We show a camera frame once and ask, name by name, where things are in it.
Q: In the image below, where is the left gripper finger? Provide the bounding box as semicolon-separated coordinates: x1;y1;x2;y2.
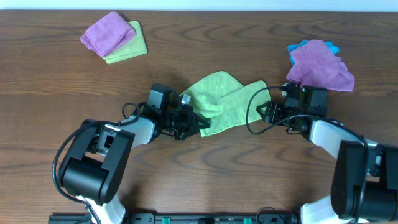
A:
174;129;199;140
191;112;210;129

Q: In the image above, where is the green microfiber cloth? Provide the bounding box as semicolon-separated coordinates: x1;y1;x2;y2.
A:
183;71;271;137

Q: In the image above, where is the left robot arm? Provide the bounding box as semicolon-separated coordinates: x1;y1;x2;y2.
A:
52;100;210;223

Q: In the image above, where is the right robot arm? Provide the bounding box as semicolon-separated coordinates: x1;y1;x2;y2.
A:
256;83;397;223

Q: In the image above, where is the crumpled purple cloth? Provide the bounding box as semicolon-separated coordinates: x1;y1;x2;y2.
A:
286;40;355;92

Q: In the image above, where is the folded green cloth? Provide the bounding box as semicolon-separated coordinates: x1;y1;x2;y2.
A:
103;21;147;64

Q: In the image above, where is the blue cloth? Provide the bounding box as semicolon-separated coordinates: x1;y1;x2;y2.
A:
287;40;340;65

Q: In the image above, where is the folded purple cloth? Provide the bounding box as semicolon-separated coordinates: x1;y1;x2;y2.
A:
80;11;136;57

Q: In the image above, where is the left black cable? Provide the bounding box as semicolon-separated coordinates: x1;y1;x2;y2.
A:
52;101;147;224

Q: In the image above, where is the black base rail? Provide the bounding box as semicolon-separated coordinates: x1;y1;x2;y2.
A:
48;212;301;224

